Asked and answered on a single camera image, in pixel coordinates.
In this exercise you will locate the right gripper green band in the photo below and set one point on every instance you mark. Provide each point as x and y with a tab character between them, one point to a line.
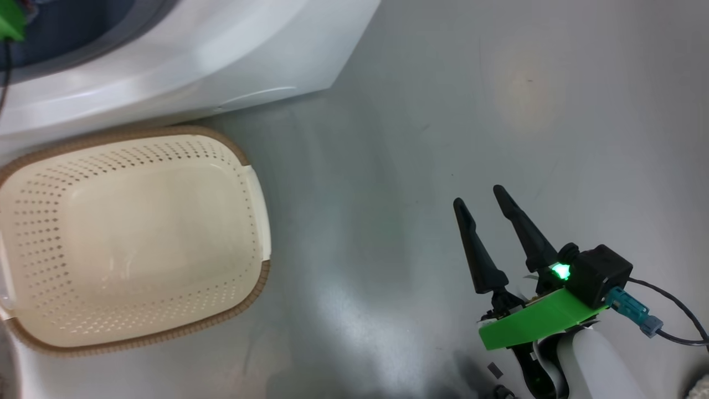
532	321

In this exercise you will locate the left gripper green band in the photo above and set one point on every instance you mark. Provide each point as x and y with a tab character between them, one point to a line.
11	19

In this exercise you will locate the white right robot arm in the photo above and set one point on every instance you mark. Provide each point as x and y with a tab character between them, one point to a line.
601	366

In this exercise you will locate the grey rubber door gasket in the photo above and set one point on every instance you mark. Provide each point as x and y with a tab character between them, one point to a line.
144	14

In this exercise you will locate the white front-load washing machine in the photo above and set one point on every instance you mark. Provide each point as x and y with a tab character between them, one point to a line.
194	55

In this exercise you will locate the cream perforated laundry basket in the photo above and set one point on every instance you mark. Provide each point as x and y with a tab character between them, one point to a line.
138	238

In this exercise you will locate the round white filter cover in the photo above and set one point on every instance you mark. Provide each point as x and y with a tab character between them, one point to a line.
271	94

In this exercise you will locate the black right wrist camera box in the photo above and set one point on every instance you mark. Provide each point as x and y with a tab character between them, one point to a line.
601	274

